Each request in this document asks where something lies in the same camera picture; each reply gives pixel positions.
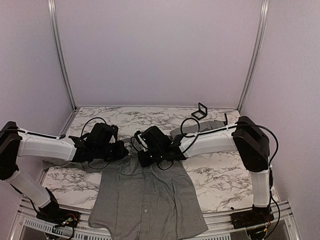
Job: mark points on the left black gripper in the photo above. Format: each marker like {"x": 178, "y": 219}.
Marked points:
{"x": 121, "y": 152}

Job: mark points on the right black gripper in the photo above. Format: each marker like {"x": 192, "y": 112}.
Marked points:
{"x": 145, "y": 162}

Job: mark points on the grey button-up shirt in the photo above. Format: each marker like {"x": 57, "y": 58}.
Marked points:
{"x": 128, "y": 188}

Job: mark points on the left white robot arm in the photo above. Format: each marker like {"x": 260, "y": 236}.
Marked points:
{"x": 101, "y": 143}

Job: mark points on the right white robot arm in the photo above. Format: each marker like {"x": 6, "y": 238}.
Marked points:
{"x": 250, "y": 140}

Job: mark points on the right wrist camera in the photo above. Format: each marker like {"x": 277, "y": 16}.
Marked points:
{"x": 138, "y": 137}

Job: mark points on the black display frame back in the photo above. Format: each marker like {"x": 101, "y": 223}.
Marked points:
{"x": 201, "y": 112}

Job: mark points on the black display frame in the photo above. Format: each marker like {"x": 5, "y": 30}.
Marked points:
{"x": 225, "y": 119}
{"x": 201, "y": 112}

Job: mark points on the black display frame middle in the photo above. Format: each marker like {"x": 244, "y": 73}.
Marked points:
{"x": 225, "y": 119}

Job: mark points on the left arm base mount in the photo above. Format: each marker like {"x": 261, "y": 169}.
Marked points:
{"x": 54, "y": 214}

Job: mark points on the front aluminium rail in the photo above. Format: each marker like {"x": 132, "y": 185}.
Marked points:
{"x": 220, "y": 225}

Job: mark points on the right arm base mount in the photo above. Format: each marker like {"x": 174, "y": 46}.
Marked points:
{"x": 252, "y": 217}

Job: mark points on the left aluminium frame post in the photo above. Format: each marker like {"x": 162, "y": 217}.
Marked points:
{"x": 60, "y": 55}

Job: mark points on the aluminium frame post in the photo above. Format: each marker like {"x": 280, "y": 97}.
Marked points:
{"x": 60, "y": 55}
{"x": 257, "y": 47}

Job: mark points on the right aluminium frame post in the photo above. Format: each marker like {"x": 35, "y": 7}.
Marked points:
{"x": 257, "y": 47}

